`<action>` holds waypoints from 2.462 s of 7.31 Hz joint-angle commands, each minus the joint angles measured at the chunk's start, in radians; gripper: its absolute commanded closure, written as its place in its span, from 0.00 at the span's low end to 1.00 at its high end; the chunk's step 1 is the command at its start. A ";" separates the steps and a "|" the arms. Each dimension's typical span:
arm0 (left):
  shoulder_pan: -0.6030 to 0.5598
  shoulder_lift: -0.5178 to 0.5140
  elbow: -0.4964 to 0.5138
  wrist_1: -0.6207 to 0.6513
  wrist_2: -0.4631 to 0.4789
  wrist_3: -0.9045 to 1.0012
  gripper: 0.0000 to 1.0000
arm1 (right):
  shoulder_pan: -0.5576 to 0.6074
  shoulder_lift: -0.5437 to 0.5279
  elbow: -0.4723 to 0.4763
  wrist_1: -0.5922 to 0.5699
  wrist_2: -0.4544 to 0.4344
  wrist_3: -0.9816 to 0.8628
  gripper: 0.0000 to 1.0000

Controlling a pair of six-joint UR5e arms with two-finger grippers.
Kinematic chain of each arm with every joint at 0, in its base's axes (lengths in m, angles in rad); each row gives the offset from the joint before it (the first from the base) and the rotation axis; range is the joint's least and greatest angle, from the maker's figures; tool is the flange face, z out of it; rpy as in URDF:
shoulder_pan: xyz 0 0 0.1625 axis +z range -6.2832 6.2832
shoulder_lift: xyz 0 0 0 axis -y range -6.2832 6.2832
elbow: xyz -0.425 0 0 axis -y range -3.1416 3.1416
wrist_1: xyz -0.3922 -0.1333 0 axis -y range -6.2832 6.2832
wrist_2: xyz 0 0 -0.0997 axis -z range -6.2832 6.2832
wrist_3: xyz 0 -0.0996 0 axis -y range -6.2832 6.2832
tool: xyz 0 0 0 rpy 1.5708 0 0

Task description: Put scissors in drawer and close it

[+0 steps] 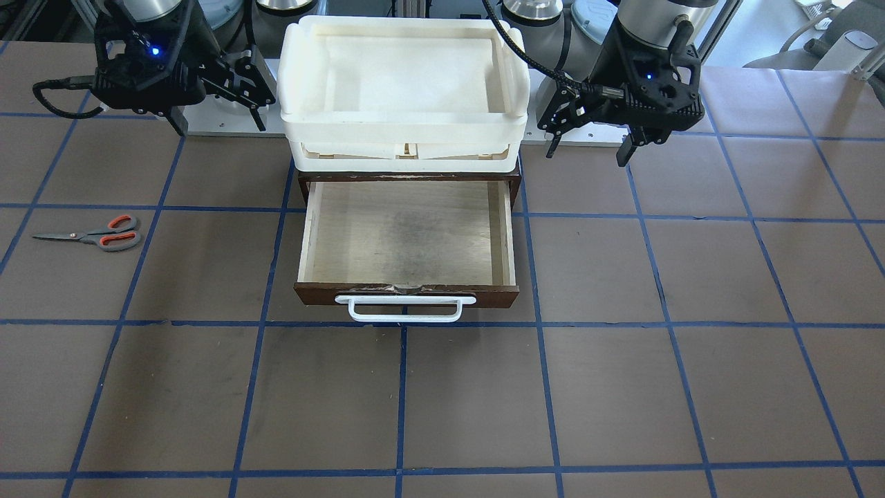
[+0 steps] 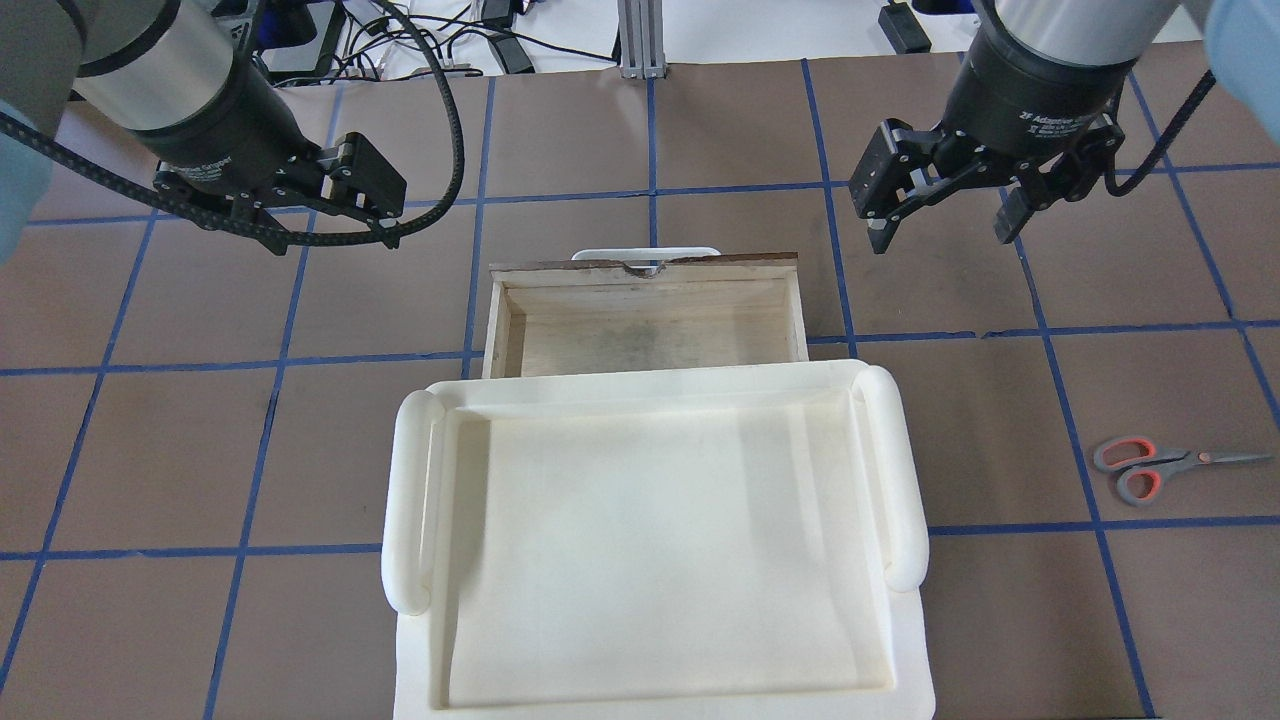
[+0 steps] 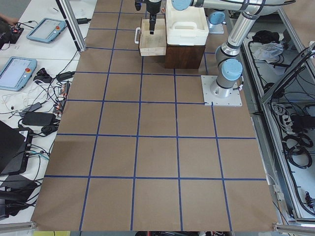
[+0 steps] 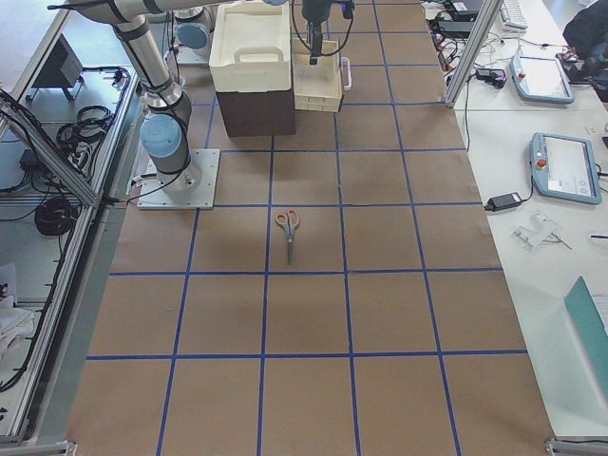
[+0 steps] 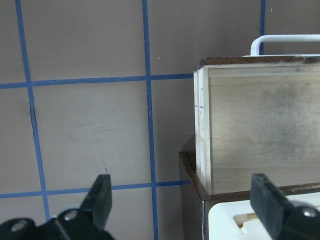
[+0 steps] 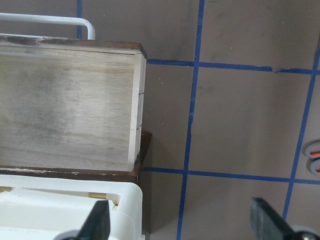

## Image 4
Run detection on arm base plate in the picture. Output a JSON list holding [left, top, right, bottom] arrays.
[[136, 149, 220, 210]]

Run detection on left aluminium frame rail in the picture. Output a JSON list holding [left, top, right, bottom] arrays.
[[1, 80, 141, 446]]

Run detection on brown paper table mat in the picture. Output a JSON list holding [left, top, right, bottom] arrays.
[[66, 1, 552, 455]]

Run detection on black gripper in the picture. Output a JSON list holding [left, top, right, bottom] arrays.
[[302, 0, 354, 66]]

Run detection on white keyboard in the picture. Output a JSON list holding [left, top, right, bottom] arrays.
[[500, 0, 528, 30]]

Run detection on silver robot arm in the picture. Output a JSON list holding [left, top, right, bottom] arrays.
[[174, 6, 215, 56], [61, 1, 299, 199]]

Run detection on coiled black cable bundle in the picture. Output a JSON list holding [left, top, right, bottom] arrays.
[[33, 195, 77, 238]]

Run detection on wooden drawer with white handle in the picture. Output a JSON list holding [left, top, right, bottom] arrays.
[[292, 37, 352, 112]]

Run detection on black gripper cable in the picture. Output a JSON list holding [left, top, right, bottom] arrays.
[[289, 0, 355, 61]]

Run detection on near blue teach pendant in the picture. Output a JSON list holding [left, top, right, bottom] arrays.
[[529, 132, 602, 205]]

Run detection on blue teach pendant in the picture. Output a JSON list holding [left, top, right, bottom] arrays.
[[529, 132, 602, 205], [509, 55, 575, 105]]

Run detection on grey orange handled scissors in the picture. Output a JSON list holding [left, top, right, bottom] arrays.
[[275, 209, 300, 265]]

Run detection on far blue teach pendant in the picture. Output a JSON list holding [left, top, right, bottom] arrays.
[[509, 55, 575, 105]]

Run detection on teal folder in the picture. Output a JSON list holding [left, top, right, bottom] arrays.
[[564, 276, 607, 390]]

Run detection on aluminium frame post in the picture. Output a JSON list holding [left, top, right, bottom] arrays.
[[444, 0, 502, 108]]

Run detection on dark brown drawer cabinet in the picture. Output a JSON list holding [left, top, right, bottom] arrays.
[[217, 89, 296, 138]]

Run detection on black power adapter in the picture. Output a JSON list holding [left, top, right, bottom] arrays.
[[484, 192, 523, 212]]

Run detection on black box under frame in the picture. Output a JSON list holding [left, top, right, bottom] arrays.
[[28, 34, 84, 101]]

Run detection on clear acrylic bracket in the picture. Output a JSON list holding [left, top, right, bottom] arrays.
[[513, 212, 561, 252]]

